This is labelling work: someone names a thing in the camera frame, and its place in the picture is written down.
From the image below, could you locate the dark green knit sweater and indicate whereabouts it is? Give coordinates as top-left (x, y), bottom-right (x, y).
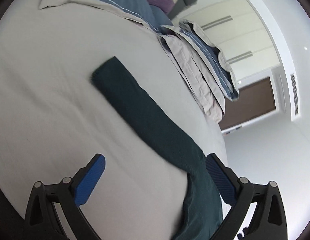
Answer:
top-left (91, 57), bottom-right (223, 239)

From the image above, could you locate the white bed sheet mattress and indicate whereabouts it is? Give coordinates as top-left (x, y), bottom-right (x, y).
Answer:
top-left (0, 0), bottom-right (227, 239)

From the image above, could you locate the brown wooden door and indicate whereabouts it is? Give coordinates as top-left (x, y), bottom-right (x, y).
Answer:
top-left (219, 77), bottom-right (276, 130)

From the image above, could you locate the beige blue folded duvet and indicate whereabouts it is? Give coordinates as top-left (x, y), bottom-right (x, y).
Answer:
top-left (159, 20), bottom-right (239, 123)

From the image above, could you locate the white wall air vent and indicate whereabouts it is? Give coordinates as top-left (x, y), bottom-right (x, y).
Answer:
top-left (291, 74), bottom-right (299, 115)

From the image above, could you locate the white wardrobe with dark handles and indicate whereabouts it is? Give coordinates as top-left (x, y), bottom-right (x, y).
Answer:
top-left (182, 0), bottom-right (280, 81)

